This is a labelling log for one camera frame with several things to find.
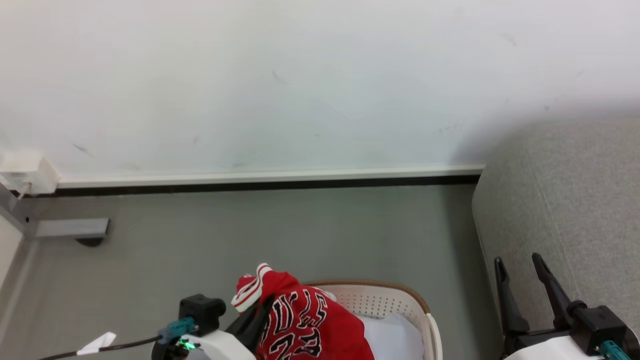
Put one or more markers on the white and black baseboard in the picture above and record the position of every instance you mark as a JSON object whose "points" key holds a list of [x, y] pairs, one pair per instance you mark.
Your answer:
{"points": [[270, 180]]}

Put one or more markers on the cream partition panel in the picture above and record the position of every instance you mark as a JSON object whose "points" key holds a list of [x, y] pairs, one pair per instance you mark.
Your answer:
{"points": [[9, 250]]}

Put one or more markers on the white perforated laundry basket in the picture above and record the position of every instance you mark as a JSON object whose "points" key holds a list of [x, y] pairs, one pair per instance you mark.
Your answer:
{"points": [[380, 300]]}

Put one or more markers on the red basketball jersey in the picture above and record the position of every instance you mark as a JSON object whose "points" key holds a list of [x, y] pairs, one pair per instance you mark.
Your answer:
{"points": [[345, 325]]}

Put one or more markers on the right wrist teal connector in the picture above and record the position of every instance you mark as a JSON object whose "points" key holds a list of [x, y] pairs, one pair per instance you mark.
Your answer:
{"points": [[614, 351]]}

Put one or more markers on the grey metal frame with foot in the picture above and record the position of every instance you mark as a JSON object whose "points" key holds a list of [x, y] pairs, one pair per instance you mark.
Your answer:
{"points": [[70, 228]]}

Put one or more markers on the white cloth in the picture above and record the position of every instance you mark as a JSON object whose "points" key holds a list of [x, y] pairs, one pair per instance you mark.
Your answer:
{"points": [[395, 335]]}

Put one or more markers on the left wrist teal connector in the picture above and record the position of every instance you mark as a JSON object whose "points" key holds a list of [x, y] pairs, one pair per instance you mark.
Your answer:
{"points": [[177, 328]]}

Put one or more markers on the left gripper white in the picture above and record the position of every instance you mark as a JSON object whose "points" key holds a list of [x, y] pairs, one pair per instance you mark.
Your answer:
{"points": [[220, 347]]}

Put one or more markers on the black foot pad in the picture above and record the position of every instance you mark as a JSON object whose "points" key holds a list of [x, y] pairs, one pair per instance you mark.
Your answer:
{"points": [[90, 242]]}

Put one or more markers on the grey fabric sofa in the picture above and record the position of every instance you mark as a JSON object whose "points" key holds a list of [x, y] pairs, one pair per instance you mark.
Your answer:
{"points": [[575, 200]]}

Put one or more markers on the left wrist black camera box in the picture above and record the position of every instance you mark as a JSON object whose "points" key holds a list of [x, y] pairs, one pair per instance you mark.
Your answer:
{"points": [[200, 310]]}

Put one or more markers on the wrist teal connector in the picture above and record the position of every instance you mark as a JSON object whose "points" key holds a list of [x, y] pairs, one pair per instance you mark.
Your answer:
{"points": [[614, 351], [177, 328]]}

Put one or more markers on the white wall outlet box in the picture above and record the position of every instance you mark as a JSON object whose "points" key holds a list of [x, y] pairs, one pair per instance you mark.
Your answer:
{"points": [[30, 172]]}

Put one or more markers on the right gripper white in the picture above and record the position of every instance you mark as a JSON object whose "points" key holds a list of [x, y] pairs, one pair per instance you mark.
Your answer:
{"points": [[545, 350]]}

